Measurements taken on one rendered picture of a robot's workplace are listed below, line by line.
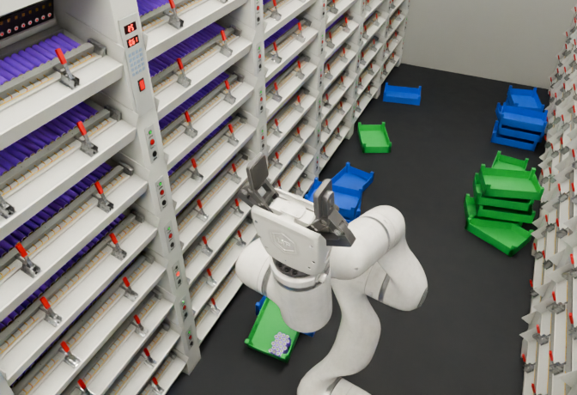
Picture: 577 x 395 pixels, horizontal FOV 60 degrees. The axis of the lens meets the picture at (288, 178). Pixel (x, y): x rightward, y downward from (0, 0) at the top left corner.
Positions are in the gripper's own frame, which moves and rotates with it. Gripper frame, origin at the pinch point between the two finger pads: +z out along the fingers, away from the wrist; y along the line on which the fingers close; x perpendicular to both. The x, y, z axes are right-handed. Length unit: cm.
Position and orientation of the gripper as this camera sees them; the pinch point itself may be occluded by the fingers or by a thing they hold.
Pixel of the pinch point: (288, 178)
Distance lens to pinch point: 58.2
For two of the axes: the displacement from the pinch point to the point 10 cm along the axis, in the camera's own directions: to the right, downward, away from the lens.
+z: -0.9, -6.8, -7.3
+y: -8.4, -3.4, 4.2
